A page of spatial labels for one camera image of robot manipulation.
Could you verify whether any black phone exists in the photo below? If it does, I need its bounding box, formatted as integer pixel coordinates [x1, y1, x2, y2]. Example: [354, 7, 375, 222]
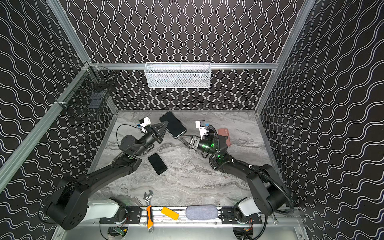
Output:
[148, 153, 168, 175]
[160, 111, 187, 139]

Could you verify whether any pink phone case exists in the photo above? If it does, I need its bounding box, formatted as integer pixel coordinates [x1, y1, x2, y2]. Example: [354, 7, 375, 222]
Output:
[218, 128, 231, 147]

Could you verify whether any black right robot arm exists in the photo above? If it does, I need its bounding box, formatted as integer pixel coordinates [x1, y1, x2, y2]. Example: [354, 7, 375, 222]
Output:
[179, 135, 295, 217]

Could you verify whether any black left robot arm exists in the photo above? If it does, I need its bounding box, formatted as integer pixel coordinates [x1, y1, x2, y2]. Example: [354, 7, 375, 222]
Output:
[44, 121, 169, 230]

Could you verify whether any white mesh basket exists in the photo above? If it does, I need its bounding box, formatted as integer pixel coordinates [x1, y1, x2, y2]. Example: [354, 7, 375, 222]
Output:
[144, 62, 212, 89]

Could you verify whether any grey fabric pouch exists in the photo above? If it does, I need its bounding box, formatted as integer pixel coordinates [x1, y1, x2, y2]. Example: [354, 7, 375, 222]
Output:
[186, 205, 218, 221]

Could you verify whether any silver spanner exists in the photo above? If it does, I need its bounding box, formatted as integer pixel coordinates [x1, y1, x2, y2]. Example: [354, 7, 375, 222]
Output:
[271, 214, 279, 225]

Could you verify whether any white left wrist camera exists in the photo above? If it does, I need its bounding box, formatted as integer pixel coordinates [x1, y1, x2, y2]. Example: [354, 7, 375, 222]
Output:
[139, 117, 151, 128]

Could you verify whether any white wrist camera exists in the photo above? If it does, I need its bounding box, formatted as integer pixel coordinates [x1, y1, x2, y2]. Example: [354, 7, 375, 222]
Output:
[195, 120, 209, 140]
[139, 117, 151, 128]

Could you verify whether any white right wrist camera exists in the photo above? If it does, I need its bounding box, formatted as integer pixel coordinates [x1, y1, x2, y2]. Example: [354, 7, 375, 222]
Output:
[195, 120, 209, 140]

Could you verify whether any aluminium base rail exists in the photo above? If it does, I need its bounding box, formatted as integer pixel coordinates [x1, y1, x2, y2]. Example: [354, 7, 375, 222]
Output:
[100, 207, 262, 226]

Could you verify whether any black wire basket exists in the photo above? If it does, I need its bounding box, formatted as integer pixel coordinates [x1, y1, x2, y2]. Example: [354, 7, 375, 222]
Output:
[64, 66, 118, 122]

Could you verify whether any orange handled adjustable wrench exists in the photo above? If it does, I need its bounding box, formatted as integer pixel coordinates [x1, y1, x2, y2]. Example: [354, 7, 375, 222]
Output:
[144, 190, 154, 233]

